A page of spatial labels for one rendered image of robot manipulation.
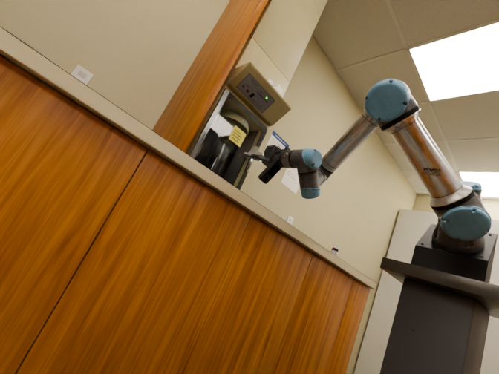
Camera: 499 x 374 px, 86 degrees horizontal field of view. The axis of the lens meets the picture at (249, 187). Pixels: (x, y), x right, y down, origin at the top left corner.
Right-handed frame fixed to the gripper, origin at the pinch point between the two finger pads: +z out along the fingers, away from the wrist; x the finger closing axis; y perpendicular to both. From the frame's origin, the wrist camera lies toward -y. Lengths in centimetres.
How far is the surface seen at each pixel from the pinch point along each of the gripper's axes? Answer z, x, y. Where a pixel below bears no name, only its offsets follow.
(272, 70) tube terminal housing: 9, 8, 53
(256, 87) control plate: 0.6, 16.3, 31.7
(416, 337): -67, -37, -41
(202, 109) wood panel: -0.5, 34.0, 4.4
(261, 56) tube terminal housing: 9, 18, 53
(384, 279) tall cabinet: 45, -284, 9
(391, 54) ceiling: 2, -79, 149
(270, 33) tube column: 9, 19, 67
